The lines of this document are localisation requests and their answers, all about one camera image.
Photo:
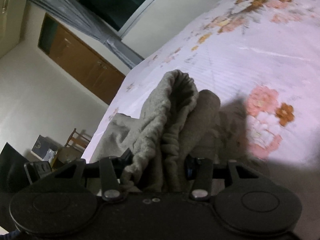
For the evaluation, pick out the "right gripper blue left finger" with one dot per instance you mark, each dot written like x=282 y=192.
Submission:
x=111 y=168

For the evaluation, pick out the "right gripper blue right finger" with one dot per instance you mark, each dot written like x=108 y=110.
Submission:
x=200 y=171

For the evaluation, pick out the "grey knit pants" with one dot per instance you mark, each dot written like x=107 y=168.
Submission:
x=176 y=120

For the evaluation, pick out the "wooden chair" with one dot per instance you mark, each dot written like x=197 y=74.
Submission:
x=77 y=141

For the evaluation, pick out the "cluttered side table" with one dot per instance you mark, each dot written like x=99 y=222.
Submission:
x=57 y=156

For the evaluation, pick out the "brown wooden wardrobe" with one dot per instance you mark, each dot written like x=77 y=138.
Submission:
x=79 y=60

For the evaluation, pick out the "pink floral bed sheet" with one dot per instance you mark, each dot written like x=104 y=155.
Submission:
x=261 y=58

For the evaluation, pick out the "left grey curtain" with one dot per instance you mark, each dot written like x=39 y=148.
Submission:
x=74 y=14

